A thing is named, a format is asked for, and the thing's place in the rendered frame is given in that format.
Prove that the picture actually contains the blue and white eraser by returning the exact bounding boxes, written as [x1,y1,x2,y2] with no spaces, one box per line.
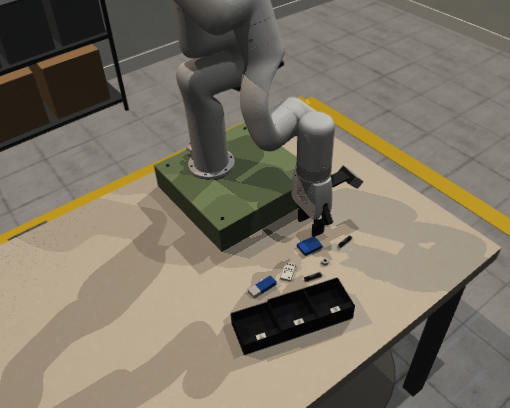
[248,275,277,299]

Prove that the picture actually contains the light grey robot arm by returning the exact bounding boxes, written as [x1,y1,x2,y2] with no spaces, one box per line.
[173,0,364,189]

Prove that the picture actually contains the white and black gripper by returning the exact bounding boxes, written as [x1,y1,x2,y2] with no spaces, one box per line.
[291,166,333,237]

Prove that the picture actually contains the black three-compartment bin rack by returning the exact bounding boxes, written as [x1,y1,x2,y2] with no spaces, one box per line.
[230,277,355,355]

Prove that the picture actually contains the white domino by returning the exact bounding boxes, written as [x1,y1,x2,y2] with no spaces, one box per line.
[280,262,296,282]

